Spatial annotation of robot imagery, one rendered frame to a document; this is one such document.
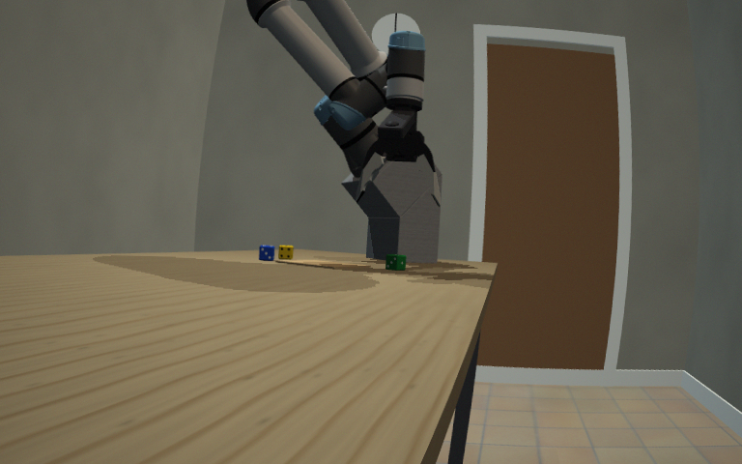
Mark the green die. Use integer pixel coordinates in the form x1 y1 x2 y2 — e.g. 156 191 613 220
385 254 406 271

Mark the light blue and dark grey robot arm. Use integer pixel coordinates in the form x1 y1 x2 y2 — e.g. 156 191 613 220
246 0 426 178

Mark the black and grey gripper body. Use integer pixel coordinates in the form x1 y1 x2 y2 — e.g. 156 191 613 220
381 98 424 162

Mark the yellow die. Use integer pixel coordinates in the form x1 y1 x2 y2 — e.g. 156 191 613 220
278 246 294 260

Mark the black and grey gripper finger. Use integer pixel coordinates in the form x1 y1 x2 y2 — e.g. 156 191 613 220
415 137 441 207
356 138 386 202

